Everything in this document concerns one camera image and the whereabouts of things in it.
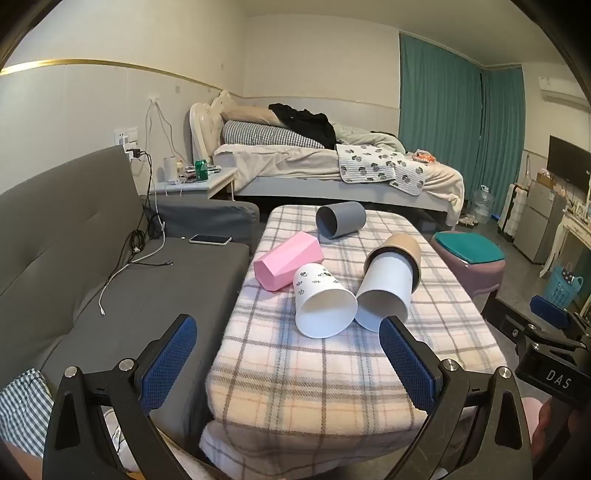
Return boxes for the checkered pillow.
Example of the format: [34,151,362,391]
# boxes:
[222,120,327,150]

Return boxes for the black television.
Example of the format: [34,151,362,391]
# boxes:
[547,135,591,205]

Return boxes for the teal curtain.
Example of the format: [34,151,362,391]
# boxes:
[398,32,527,205]

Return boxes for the plaid covered table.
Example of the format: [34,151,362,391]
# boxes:
[199,204,506,467]

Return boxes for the grey sofa cushion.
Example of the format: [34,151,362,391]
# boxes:
[148,198,260,252]

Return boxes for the grey cup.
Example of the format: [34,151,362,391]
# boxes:
[316,201,367,240]

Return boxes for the purple stool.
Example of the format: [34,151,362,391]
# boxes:
[429,233,507,297]

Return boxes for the blue checkered clothing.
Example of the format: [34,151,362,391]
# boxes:
[0,368,54,451]

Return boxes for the pink faceted cup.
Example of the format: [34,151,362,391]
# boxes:
[253,232,322,292]

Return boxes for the bed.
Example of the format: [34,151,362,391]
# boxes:
[189,90,465,228]

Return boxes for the white cable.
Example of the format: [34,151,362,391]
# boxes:
[99,237,168,318]

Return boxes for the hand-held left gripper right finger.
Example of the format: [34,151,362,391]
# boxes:
[379,316,535,480]

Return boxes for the patterned white mat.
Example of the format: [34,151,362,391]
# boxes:
[335,144,428,195]

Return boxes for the grey sofa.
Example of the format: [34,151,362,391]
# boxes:
[0,145,252,407]

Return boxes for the person's right hand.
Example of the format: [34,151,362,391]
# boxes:
[531,399,572,462]

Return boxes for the black cable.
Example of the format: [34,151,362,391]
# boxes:
[128,151,174,268]

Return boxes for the blue plastic basket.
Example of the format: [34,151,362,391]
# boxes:
[542,264,584,308]

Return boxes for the white printed cup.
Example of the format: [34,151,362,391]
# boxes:
[293,263,358,339]

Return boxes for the beige pillow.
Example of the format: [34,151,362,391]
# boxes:
[221,106,283,128]

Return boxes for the white tufted headboard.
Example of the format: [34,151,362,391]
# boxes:
[189,102,225,163]

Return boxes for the clear water jug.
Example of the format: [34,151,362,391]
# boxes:
[472,185,496,223]

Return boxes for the grey small fridge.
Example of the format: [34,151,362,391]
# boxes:
[512,180,567,265]

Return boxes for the pale green quilt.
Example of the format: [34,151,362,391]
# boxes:
[332,124,406,156]

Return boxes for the tan cup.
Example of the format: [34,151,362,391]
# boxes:
[363,233,422,289]

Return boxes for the white nightstand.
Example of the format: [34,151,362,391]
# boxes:
[152,166,239,202]

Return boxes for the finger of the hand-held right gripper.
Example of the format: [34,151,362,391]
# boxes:
[482,298,587,365]
[530,294,591,341]

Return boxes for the white ornate table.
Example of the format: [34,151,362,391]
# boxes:
[540,208,591,278]

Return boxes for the plain white cup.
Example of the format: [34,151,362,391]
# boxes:
[355,251,413,333]

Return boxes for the black clothing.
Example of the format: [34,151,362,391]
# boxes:
[269,103,337,149]

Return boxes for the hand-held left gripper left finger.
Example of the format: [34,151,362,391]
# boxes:
[42,314,199,480]

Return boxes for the white wall cables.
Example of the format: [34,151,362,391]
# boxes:
[146,95,186,162]

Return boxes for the white air conditioner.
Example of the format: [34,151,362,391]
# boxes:
[538,76,590,103]

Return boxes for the teal seat cushion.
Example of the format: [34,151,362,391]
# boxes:
[434,232,507,265]

